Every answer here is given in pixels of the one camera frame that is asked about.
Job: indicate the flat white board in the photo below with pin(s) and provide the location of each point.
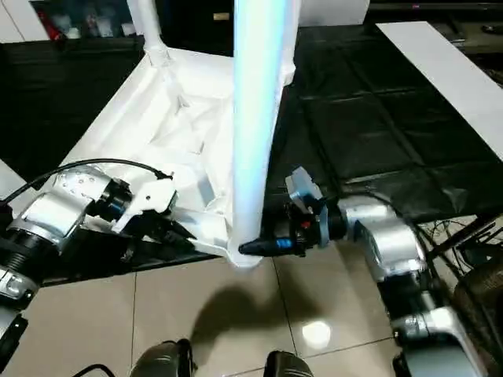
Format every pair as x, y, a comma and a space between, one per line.
444, 71

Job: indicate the brown woven fabric object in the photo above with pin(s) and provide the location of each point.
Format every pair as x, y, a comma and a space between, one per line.
481, 290

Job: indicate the black stand leg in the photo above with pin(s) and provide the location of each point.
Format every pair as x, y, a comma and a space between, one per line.
464, 239

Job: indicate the white cabinet with glass doors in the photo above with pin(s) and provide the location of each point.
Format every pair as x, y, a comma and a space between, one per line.
20, 20

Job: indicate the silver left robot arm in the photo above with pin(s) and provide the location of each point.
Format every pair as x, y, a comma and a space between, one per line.
55, 220

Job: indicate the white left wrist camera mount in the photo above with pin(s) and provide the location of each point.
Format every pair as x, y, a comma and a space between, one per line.
149, 196

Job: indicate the black cabinet with gold label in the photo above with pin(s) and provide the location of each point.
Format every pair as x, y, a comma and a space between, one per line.
196, 20

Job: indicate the white plastic table top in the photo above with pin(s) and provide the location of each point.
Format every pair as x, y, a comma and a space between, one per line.
157, 133

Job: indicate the white plastic table leg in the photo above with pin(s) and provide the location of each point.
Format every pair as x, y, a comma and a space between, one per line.
255, 118
9, 179
149, 27

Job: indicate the black work mat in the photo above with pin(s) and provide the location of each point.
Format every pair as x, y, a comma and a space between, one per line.
369, 110

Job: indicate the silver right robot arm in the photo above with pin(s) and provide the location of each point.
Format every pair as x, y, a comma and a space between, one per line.
401, 259

